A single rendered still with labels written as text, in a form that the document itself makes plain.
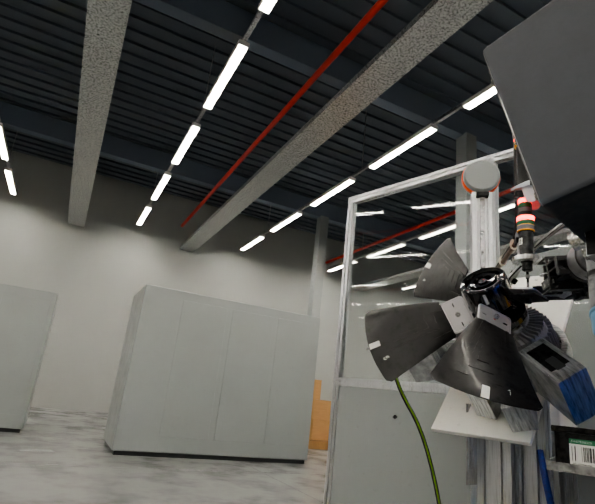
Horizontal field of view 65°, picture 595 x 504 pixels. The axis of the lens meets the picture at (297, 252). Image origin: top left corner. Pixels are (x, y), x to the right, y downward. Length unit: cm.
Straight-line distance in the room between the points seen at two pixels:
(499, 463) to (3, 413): 698
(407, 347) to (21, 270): 1214
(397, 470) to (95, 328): 1111
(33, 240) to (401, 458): 1177
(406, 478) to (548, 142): 199
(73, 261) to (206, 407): 754
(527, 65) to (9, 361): 753
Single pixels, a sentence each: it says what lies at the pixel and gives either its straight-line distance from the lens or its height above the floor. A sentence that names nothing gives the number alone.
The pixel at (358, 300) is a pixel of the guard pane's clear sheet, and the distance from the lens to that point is 258.
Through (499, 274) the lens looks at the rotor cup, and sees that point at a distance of 133.
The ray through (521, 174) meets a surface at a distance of 142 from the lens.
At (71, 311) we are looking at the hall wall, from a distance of 1289.
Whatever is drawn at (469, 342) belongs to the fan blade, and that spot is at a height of 104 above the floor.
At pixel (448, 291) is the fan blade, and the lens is 150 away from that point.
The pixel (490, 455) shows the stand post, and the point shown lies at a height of 79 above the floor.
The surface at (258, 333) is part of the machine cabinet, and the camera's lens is 667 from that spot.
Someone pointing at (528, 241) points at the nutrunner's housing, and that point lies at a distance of 135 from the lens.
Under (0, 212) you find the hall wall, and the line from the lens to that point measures 1343.
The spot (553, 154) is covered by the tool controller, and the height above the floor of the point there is 109.
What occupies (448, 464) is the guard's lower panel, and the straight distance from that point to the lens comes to 220.
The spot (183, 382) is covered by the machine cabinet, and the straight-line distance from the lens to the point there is 634.
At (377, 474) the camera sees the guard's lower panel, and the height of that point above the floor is 58.
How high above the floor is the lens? 88
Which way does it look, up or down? 17 degrees up
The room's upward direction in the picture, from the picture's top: 6 degrees clockwise
